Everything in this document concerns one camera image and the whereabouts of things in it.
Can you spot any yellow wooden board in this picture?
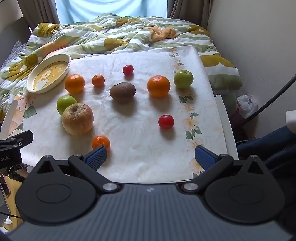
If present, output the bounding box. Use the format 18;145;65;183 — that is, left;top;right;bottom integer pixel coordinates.
0;174;24;232

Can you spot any white cloth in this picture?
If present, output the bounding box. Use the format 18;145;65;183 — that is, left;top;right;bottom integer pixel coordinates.
285;111;296;132

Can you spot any large orange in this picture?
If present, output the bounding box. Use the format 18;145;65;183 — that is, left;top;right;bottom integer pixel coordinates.
64;74;85;94
147;75;171;98

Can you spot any green striped flower blanket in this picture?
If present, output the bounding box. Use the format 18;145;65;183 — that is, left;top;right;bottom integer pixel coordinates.
0;13;243;121

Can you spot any cream bowl with duck print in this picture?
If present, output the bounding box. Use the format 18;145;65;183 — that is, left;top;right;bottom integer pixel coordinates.
26;53;71;94

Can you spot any white plastic bag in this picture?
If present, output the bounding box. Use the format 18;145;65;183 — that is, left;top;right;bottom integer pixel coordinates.
237;95;258;120

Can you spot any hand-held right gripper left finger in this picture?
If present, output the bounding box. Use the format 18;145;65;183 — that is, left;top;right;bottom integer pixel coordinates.
30;146;119;195

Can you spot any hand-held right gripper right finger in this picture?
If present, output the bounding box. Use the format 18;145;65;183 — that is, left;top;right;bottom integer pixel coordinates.
180;145;269;194

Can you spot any light blue window cloth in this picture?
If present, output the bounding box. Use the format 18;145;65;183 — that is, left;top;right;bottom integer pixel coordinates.
55;0;168;25

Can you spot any brown curtain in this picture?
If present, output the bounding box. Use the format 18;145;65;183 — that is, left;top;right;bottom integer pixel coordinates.
18;0;61;33
166;0;218;30

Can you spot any large yellow-red apple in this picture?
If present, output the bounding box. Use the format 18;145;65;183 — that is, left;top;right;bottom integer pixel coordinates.
61;103;94;136

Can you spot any black cable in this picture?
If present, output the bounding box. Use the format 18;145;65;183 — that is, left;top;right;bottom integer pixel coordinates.
239;74;296;128

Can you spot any brown kiwi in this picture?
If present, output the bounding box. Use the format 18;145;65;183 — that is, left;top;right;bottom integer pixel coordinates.
109;82;136;104

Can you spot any green apple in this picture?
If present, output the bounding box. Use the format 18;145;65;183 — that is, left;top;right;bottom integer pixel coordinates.
57;95;78;115
174;70;194;89

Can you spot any grey patterned pillow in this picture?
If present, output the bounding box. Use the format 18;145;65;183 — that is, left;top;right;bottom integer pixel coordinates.
3;40;30;67

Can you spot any small mandarin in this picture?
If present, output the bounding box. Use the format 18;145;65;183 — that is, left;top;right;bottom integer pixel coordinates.
92;136;111;152
92;74;105;88

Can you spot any person's leg in blue jeans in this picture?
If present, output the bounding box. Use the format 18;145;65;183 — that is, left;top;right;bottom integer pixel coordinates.
237;125;296;232

